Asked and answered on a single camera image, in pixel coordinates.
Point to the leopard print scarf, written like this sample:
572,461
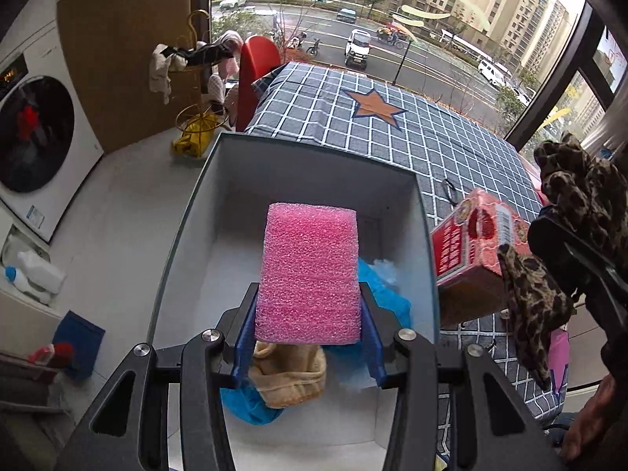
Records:
574,186

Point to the yellow cloth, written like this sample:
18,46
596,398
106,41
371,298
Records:
196,135

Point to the white bottle with blue cap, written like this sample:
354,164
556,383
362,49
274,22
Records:
24,284

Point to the pink hanging cloth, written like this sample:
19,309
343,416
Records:
230,39

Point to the beige knit hat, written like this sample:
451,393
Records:
289,373

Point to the pink printed plastic bag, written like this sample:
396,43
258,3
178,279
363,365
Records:
559,353

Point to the white detergent bottle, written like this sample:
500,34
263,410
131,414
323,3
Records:
39,270

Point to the small white car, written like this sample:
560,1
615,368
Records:
358,48

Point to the blue disposable shoe cover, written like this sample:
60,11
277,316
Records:
245,405
387,299

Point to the blue dustpan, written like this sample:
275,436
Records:
78,338

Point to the brown wooden panel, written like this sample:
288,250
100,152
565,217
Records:
122,49

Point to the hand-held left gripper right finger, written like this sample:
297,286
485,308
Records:
370,343

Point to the black hanging cloth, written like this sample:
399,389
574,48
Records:
211,51

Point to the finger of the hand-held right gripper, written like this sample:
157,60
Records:
554,245

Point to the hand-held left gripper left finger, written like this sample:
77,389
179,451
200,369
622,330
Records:
245,338

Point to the red chair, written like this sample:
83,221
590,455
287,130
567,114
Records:
255,73

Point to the grey checkered tablecloth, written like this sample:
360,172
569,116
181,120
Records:
343,122

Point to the light blue fluffy cloth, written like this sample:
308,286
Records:
382,267

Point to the red cardboard box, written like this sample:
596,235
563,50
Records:
471,245

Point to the person's right hand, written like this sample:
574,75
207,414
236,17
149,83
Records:
588,417

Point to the dark parked car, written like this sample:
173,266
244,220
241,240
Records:
346,13

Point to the pink foam sponge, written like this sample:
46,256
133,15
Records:
309,270

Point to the red hand brush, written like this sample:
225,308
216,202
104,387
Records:
51,353

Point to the grey storage box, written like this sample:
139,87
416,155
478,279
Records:
235,235

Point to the white washing machine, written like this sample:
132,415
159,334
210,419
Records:
83,122

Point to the white mitten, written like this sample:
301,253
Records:
216,86

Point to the black window frame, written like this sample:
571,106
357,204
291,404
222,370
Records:
554,88

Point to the white hanging cloth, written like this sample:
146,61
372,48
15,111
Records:
159,71

